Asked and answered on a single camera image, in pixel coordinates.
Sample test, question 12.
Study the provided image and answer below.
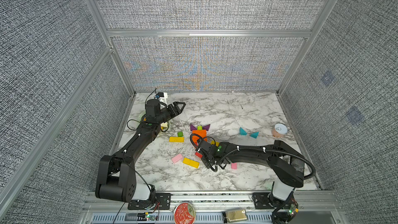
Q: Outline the gold metal box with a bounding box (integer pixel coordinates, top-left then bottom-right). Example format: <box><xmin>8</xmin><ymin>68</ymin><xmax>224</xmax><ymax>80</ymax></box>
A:
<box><xmin>222</xmin><ymin>209</ymin><xmax>248</xmax><ymax>224</ymax></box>

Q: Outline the pink block left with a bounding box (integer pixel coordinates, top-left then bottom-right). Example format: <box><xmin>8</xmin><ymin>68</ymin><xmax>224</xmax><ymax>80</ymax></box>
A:
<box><xmin>172</xmin><ymin>153</ymin><xmax>184</xmax><ymax>164</ymax></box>

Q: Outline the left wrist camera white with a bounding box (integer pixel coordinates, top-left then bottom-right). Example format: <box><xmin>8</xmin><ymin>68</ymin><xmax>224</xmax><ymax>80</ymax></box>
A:
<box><xmin>155</xmin><ymin>92</ymin><xmax>168</xmax><ymax>106</ymax></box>

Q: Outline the teal triangle block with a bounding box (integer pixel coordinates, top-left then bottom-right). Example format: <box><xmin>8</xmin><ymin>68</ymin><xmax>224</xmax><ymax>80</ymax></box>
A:
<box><xmin>239</xmin><ymin>128</ymin><xmax>247</xmax><ymax>136</ymax></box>
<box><xmin>250</xmin><ymin>132</ymin><xmax>259</xmax><ymax>139</ymax></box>

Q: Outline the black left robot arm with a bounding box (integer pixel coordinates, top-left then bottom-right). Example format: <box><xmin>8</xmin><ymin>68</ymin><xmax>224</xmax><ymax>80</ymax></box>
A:
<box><xmin>95</xmin><ymin>99</ymin><xmax>186</xmax><ymax>208</ymax></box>

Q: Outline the green wavy plate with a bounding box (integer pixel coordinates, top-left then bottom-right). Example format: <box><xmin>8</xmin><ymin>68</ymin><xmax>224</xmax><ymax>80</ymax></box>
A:
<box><xmin>141</xmin><ymin>114</ymin><xmax>170</xmax><ymax>132</ymax></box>

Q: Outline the yellow block left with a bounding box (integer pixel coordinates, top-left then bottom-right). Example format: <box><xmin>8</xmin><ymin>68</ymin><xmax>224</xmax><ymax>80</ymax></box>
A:
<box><xmin>169</xmin><ymin>137</ymin><xmax>184</xmax><ymax>143</ymax></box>

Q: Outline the yellow block near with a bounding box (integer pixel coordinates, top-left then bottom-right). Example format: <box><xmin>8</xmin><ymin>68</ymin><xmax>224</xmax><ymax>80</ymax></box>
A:
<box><xmin>182</xmin><ymin>158</ymin><xmax>200</xmax><ymax>169</ymax></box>

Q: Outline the red round tin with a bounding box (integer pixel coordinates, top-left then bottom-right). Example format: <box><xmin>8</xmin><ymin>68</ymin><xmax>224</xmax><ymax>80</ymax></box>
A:
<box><xmin>173</xmin><ymin>202</ymin><xmax>196</xmax><ymax>224</ymax></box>

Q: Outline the white lidded cup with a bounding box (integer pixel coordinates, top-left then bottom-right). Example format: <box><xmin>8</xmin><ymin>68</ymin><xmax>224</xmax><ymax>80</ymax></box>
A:
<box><xmin>272</xmin><ymin>123</ymin><xmax>288</xmax><ymax>138</ymax></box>

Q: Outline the purple triangle block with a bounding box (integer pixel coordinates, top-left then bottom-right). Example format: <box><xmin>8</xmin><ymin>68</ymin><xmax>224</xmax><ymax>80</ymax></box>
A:
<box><xmin>202</xmin><ymin>124</ymin><xmax>210</xmax><ymax>131</ymax></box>
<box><xmin>190</xmin><ymin>124</ymin><xmax>197</xmax><ymax>131</ymax></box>

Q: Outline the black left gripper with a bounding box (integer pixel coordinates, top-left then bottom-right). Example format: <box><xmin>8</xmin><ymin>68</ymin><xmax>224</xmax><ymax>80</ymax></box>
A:
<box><xmin>156</xmin><ymin>102</ymin><xmax>185</xmax><ymax>125</ymax></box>

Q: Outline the orange block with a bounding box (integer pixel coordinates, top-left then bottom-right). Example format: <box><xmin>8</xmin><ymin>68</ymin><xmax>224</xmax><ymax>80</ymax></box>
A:
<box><xmin>191</xmin><ymin>133</ymin><xmax>207</xmax><ymax>139</ymax></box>
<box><xmin>192</xmin><ymin>136</ymin><xmax>207</xmax><ymax>146</ymax></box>
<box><xmin>192</xmin><ymin>130</ymin><xmax>207</xmax><ymax>136</ymax></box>

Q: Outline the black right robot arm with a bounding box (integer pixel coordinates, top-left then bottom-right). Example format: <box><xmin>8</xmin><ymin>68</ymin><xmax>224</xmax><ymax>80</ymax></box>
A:
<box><xmin>190</xmin><ymin>134</ymin><xmax>316</xmax><ymax>206</ymax></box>

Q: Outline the red block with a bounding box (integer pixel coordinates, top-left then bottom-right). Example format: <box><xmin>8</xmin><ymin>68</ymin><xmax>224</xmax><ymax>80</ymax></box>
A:
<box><xmin>195</xmin><ymin>152</ymin><xmax>203</xmax><ymax>158</ymax></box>

